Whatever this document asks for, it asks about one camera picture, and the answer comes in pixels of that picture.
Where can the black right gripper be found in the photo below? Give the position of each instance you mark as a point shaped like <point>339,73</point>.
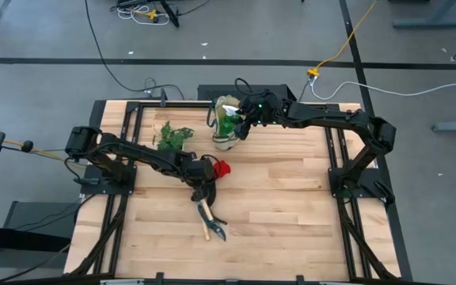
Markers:
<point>261,109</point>

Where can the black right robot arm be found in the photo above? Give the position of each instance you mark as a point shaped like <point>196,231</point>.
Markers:
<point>323,118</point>

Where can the grey desk leg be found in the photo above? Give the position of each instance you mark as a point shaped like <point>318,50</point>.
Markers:
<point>430,23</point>

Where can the dark grey platform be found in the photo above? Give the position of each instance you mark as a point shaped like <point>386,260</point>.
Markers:
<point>34,213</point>

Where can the red and black gardening glove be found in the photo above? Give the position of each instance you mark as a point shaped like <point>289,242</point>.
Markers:
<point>223,169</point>

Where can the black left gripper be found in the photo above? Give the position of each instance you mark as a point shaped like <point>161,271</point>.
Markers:
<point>200,170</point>

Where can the green plant in white pot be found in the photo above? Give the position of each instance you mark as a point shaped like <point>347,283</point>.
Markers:
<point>172,138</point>

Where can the green spray bottle white trigger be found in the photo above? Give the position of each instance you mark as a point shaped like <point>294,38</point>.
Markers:
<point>226,124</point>

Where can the black aluminium table frame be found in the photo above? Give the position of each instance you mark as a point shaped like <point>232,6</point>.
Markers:
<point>329,146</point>

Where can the beige green-trimmed gardening bag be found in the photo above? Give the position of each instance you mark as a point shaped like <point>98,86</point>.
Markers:
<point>222,143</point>

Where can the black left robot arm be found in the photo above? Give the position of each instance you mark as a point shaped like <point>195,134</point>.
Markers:
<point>141,152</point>

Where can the black tripod leg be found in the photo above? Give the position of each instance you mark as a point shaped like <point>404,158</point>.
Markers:
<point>170,14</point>

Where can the dark green pruning shears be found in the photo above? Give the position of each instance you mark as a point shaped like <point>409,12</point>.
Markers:
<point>217,231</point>

